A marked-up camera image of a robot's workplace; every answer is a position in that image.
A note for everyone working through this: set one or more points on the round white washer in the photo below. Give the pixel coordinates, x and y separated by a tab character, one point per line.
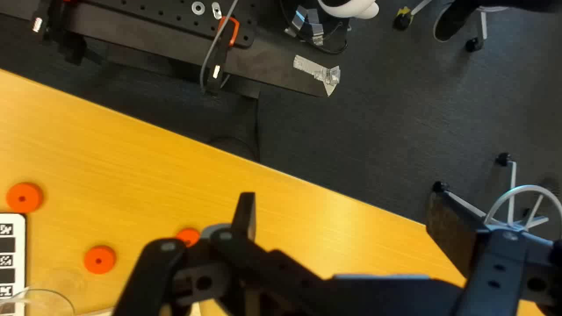
197	7

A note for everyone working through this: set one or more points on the white rounded object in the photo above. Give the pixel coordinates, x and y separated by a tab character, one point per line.
345	8

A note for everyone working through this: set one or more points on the clear plastic cup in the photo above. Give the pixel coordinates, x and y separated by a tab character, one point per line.
36	300

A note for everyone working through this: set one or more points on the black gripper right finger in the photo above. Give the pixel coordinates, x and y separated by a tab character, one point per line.
498	268

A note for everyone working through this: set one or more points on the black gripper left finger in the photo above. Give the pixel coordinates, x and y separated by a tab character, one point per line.
159	273

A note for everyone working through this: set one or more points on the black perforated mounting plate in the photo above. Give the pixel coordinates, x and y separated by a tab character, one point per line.
164	14

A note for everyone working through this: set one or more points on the oval white washer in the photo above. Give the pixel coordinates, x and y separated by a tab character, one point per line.
217	8

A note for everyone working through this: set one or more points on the crumpled silver tape piece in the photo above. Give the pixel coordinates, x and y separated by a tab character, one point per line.
319	70

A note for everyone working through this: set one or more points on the black white checker calibration board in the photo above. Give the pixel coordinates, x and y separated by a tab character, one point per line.
11	245

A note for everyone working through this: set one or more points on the orange round disc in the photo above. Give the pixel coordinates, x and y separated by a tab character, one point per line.
189	235
92	252
32	189

